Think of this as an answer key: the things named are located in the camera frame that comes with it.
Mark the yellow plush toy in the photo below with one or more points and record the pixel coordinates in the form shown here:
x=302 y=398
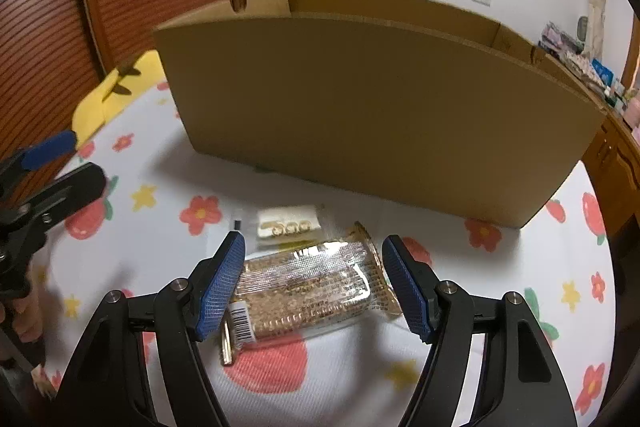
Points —
x=122 y=86

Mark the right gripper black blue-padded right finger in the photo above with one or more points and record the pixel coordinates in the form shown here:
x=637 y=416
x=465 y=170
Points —
x=520 y=384

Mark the folded patterned cloth stack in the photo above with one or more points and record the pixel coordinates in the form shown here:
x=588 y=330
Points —
x=555 y=40

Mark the brown cereal bar packet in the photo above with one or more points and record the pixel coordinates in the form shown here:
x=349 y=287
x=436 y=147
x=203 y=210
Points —
x=304 y=291

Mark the brown wooden sideboard cabinet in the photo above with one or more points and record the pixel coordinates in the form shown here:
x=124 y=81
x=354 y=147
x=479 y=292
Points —
x=612 y=162

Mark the small white snack packet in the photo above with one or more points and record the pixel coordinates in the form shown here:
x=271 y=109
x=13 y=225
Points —
x=286 y=222

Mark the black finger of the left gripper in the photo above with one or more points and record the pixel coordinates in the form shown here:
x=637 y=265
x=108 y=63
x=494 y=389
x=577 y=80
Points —
x=63 y=197

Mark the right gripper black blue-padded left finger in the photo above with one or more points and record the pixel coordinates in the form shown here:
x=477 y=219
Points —
x=106 y=384

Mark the person's left hand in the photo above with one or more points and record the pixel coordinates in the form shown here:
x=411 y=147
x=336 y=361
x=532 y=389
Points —
x=26 y=316

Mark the brown cardboard box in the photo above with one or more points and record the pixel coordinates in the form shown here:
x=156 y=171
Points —
x=410 y=100

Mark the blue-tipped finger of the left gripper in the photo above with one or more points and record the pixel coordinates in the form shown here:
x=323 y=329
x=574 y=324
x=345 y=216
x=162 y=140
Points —
x=36 y=156

